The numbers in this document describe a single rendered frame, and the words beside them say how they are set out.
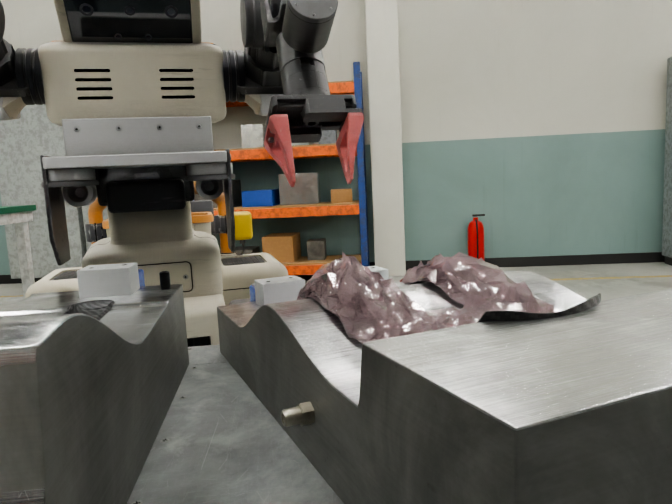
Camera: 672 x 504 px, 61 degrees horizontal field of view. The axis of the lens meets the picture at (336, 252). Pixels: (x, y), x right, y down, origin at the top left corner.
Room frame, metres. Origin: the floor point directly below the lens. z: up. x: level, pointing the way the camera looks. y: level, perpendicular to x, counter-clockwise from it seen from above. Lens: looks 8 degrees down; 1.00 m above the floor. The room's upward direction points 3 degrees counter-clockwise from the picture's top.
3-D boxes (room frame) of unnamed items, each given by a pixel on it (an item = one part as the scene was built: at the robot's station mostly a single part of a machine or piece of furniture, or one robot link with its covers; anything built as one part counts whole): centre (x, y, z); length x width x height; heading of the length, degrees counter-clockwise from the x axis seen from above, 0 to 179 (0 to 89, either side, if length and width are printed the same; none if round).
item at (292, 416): (0.36, 0.03, 0.84); 0.02 x 0.01 x 0.02; 113
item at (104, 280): (0.62, 0.24, 0.89); 0.13 x 0.05 x 0.05; 6
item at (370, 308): (0.46, -0.07, 0.90); 0.26 x 0.18 x 0.08; 23
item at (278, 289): (0.69, 0.09, 0.86); 0.13 x 0.05 x 0.05; 23
